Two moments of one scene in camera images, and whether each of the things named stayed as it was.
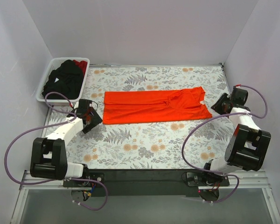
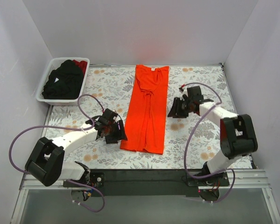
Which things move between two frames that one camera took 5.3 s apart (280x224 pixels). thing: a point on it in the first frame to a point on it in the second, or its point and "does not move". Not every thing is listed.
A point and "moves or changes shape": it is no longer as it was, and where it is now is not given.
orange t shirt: (133, 107) moves or changes shape
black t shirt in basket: (66, 79) does not move
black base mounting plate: (174, 183) does not move
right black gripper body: (219, 105) to (177, 108)
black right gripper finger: (224, 105) to (178, 110)
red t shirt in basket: (83, 65) does not move
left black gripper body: (93, 121) to (115, 131)
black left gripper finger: (95, 119) to (113, 138)
